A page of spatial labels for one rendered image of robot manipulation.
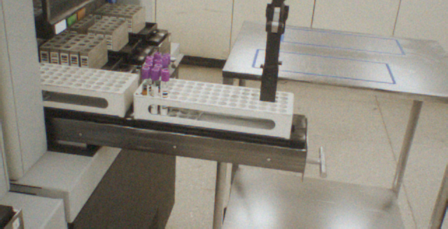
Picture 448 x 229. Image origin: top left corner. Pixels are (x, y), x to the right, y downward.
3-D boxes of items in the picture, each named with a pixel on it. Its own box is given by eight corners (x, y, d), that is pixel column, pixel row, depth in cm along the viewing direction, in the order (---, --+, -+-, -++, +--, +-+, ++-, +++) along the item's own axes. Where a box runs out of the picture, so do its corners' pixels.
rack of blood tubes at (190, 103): (132, 125, 95) (132, 94, 92) (148, 103, 104) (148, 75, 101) (288, 145, 92) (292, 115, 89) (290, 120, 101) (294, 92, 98)
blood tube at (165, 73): (157, 122, 95) (159, 69, 90) (164, 120, 96) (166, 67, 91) (162, 125, 94) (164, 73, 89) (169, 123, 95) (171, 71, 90)
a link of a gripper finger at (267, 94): (279, 66, 91) (278, 68, 90) (275, 101, 94) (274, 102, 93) (262, 64, 91) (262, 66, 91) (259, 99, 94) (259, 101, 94)
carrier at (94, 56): (99, 60, 119) (99, 36, 117) (108, 61, 119) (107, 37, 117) (80, 78, 109) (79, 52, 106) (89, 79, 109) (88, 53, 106)
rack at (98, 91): (-23, 103, 98) (-28, 75, 96) (5, 85, 107) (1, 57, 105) (123, 123, 95) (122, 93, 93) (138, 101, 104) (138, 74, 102)
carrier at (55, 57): (73, 57, 120) (71, 32, 118) (81, 57, 120) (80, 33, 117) (51, 74, 110) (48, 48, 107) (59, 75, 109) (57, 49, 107)
